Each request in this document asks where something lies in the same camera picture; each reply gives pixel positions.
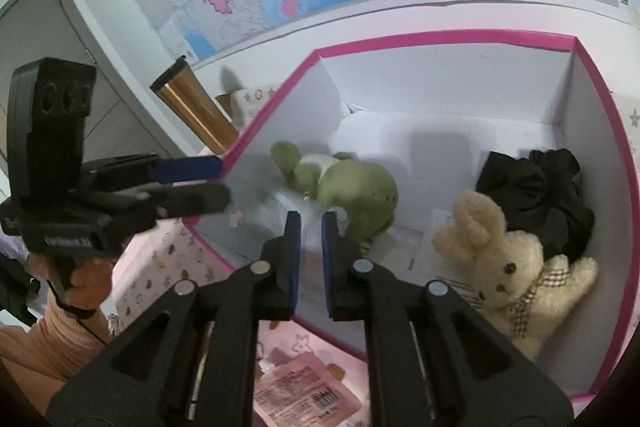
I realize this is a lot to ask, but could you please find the pink cardboard box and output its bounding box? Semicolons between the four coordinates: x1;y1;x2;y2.
182;31;640;405

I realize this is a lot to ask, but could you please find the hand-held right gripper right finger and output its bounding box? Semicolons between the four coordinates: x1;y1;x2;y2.
321;211;573;427

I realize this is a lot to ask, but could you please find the black scrunchie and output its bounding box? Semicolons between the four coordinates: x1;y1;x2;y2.
475;148;596;260

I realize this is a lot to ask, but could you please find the person's left hand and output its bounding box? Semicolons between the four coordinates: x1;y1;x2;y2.
29;254;118;315

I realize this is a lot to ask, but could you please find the pink star-print tablecloth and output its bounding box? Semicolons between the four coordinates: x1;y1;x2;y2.
107;86;640;427

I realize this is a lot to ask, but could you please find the gold metal tumbler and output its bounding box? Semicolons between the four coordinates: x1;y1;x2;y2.
150;55;240;155

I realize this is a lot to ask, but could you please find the green plush toy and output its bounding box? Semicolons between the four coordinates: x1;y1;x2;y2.
270;142;399;253

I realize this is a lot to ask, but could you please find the pink printed packet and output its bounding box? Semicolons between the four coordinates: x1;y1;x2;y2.
252;352;363;427

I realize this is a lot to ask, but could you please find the grey door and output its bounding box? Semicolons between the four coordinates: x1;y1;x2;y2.
0;0;201;228

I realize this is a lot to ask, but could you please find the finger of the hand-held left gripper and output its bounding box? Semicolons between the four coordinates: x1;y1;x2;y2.
82;153;225;184
82;181;232;223

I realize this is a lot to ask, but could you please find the dark cloth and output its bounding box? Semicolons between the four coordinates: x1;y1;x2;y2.
0;252;41;328

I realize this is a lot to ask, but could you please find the cream plush rabbit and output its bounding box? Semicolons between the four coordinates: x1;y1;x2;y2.
431;191;599;360

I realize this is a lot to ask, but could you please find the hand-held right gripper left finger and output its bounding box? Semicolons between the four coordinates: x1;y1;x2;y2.
47;211;302;427

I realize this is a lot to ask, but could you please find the person's left forearm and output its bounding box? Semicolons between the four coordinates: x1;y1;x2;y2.
0;302;116;388

